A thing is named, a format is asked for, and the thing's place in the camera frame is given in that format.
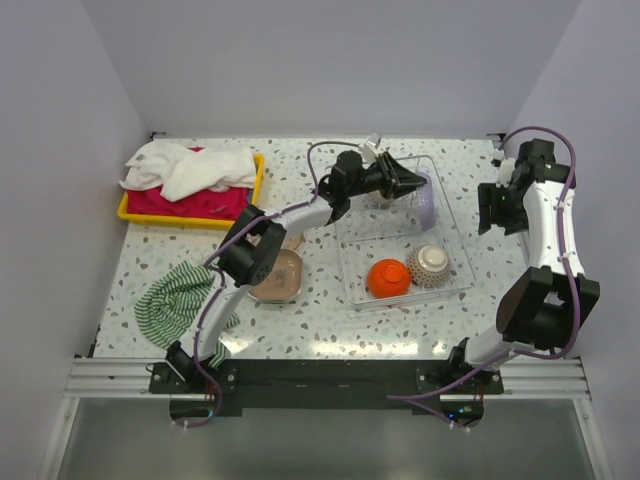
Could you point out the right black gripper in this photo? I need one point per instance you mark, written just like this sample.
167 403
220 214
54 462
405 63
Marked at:
488 194

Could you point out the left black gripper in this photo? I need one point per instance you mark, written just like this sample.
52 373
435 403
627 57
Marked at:
402 181

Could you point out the purple square plate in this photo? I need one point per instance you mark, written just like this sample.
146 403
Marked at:
425 197

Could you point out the white wire dish rack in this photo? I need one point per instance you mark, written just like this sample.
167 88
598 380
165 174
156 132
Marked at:
418 230

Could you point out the patterned ceramic bowl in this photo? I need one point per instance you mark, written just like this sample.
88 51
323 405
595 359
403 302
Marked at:
428 266

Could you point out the orange plastic bowl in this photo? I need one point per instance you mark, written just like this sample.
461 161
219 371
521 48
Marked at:
388 278

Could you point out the brown square plate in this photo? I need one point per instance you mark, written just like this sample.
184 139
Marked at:
283 282

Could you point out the beige brown ceramic cup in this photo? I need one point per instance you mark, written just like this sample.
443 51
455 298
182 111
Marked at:
385 200

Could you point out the clear glass cup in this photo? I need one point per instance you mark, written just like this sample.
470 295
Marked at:
369 202

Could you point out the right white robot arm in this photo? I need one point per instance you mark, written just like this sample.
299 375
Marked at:
542 313

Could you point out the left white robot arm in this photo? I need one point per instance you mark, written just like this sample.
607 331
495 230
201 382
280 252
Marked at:
249 251

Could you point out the clear brown glass plate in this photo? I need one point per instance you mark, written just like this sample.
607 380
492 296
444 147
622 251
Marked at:
293 242

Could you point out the magenta cloth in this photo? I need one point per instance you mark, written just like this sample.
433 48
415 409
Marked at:
204 204

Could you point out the white towel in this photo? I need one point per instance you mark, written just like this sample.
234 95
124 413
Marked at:
181 172

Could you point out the green striped cloth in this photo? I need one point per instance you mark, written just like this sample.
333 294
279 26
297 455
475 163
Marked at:
173 304

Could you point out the yellow plastic tray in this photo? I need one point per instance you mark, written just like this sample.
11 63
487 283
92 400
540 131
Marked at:
191 222

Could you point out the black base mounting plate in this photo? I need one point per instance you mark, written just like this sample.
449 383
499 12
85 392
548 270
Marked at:
322 385

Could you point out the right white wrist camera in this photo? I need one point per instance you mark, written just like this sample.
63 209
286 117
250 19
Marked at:
505 167

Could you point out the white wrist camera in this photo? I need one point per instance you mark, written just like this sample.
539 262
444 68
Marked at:
370 149
505 167

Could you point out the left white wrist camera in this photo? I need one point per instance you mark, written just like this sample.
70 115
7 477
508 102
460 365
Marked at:
370 149

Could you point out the aluminium frame rail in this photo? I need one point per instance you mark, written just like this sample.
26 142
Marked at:
105 378

